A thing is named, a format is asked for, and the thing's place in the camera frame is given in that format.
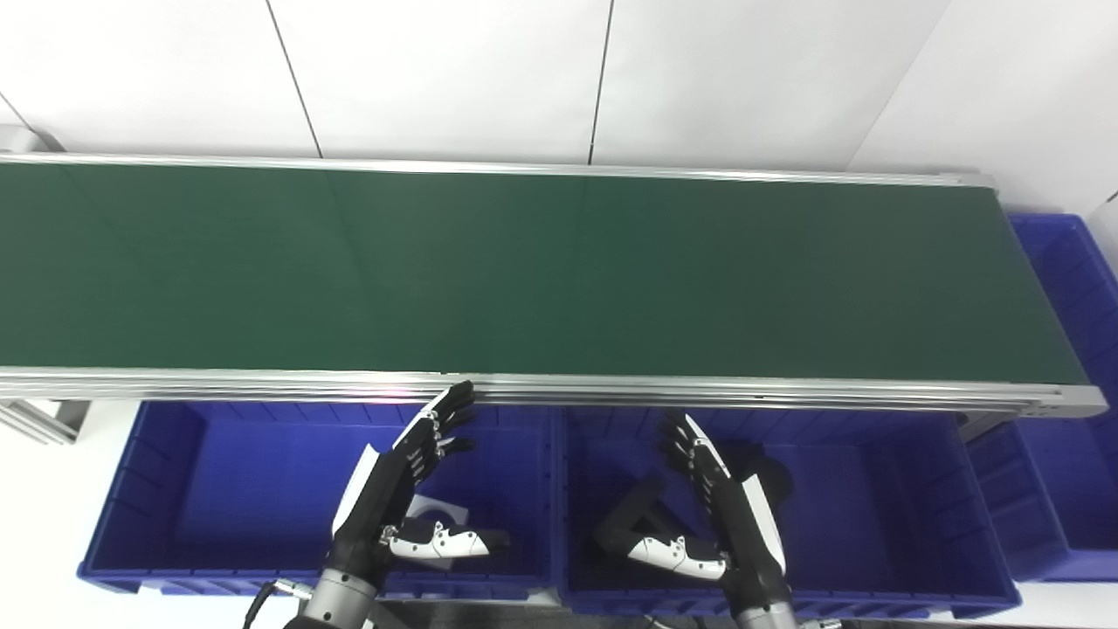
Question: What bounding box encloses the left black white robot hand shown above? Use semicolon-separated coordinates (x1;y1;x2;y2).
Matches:
328;379;513;585

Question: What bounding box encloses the black angular bracket part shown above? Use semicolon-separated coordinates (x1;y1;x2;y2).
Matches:
591;478;693;562

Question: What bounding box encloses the blue plastic bin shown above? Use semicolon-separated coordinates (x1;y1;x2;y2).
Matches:
555;405;1024;622
76;400;561;605
964;213;1118;583

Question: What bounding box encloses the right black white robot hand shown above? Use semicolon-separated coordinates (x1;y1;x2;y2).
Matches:
625;411;788;606

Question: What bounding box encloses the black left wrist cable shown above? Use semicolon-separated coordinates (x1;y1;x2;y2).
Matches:
242;578;315;629

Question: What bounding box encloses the green conveyor belt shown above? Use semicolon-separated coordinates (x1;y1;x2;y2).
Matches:
0;163;1089;386
0;153;1110;419

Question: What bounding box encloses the aluminium conveyor leg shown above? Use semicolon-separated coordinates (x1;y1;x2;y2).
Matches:
0;398;93;447

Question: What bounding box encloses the black cylindrical block part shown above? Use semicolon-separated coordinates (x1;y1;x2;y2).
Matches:
721;440;795;509

